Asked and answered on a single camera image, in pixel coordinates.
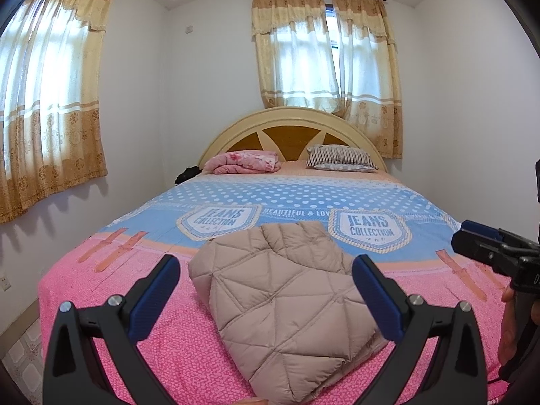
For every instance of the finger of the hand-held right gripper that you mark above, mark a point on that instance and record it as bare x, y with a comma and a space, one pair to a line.
481, 228
476, 247

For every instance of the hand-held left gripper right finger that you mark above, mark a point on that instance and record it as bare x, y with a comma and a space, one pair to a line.
377, 299

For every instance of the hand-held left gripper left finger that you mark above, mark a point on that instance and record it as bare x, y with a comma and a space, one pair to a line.
154, 299

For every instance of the beige quilted jacket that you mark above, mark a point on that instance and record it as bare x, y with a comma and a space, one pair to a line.
278, 303

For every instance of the person's right hand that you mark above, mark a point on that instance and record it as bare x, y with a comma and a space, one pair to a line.
507, 341

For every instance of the dark cloth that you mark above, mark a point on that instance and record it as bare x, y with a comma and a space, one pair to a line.
187, 174

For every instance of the blue and pink printed bedspread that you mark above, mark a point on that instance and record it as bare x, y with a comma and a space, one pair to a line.
295, 194

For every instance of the striped pillow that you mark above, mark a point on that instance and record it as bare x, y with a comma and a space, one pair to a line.
341, 158

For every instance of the pink floral folded blanket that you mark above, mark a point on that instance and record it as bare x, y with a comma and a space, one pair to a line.
244, 161

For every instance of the long yellow lace curtain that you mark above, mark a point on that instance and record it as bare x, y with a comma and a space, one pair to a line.
367, 71

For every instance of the cream wooden headboard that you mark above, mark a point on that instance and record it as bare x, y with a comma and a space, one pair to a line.
291, 114

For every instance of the wide yellow lace curtain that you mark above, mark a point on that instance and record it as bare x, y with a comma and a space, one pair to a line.
50, 93

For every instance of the short yellow lace curtain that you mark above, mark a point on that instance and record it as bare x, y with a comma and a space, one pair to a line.
291, 50

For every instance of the window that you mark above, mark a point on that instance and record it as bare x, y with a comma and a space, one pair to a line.
331, 10

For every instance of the white wall socket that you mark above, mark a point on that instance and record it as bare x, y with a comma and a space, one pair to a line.
5, 283

